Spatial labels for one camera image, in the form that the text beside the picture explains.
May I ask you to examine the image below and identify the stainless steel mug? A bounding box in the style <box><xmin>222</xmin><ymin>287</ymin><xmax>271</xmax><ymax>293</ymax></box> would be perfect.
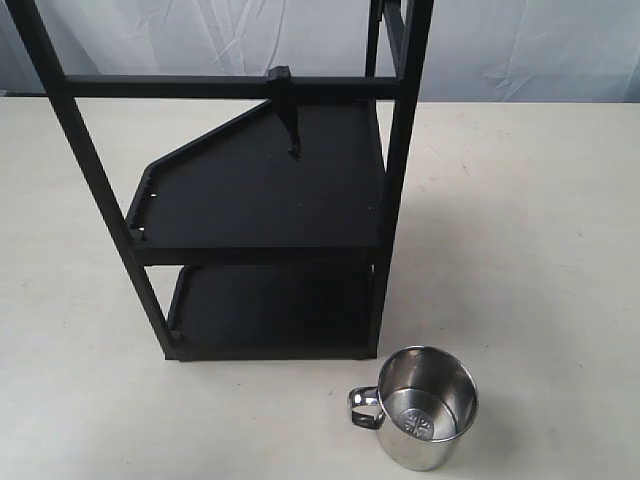
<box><xmin>347</xmin><ymin>346</ymin><xmax>479</xmax><ymax>471</ymax></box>

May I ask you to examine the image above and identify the black metal rack frame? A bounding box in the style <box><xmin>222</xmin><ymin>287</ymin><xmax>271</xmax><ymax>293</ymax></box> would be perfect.
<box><xmin>8</xmin><ymin>1</ymin><xmax>433</xmax><ymax>362</ymax></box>

